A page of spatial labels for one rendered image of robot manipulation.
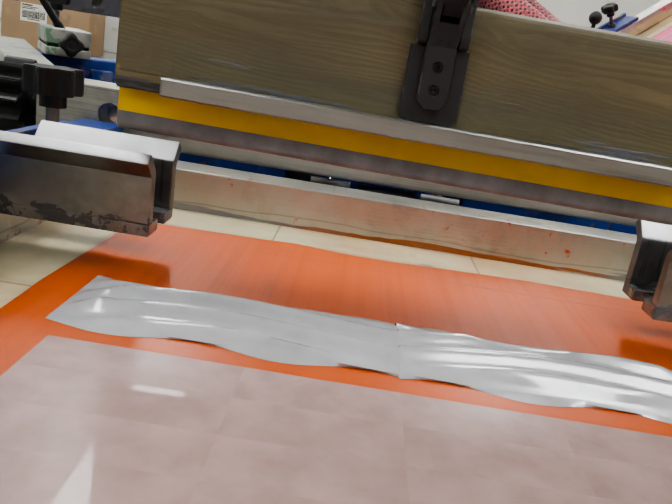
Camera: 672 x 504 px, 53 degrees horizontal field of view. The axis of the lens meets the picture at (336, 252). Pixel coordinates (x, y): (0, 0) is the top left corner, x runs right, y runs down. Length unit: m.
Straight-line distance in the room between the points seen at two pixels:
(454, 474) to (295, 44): 0.24
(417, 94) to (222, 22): 0.11
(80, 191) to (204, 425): 0.21
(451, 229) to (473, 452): 0.31
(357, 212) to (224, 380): 0.29
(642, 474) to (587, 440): 0.03
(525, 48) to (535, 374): 0.17
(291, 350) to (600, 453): 0.15
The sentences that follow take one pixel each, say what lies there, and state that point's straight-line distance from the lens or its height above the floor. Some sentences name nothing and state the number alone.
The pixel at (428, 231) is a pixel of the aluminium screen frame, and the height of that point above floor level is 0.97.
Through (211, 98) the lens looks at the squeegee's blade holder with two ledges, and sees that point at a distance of 0.39.
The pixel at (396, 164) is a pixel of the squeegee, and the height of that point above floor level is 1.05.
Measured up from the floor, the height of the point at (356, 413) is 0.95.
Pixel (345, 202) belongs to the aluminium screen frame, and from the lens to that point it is 0.58.
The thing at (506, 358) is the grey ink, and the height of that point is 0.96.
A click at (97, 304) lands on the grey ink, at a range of 0.37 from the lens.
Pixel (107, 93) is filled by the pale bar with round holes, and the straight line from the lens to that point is 0.68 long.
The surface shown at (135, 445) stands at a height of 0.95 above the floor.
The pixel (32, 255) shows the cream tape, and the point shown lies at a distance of 0.46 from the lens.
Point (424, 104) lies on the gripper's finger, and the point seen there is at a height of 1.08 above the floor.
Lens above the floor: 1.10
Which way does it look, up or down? 16 degrees down
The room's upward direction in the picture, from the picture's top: 9 degrees clockwise
